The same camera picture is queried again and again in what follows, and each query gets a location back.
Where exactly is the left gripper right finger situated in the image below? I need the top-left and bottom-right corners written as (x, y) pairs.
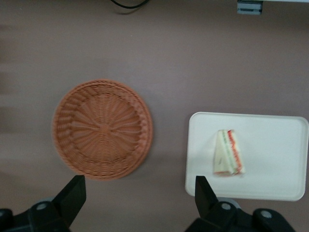
top-left (185, 175), bottom-right (242, 232)

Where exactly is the grey table edge device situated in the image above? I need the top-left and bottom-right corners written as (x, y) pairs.
top-left (236, 0), bottom-right (264, 15)

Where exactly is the cream plastic tray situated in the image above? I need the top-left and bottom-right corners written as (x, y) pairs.
top-left (184, 111), bottom-right (309, 201)

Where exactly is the brown round wicker basket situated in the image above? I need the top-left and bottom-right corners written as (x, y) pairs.
top-left (51, 78), bottom-right (154, 181)

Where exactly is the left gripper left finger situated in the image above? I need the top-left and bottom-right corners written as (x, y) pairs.
top-left (24, 175), bottom-right (87, 232)

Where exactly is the black table cable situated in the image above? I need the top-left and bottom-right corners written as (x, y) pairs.
top-left (111, 0), bottom-right (149, 9)

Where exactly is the triangle sandwich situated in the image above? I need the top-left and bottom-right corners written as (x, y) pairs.
top-left (212, 129), bottom-right (247, 177)

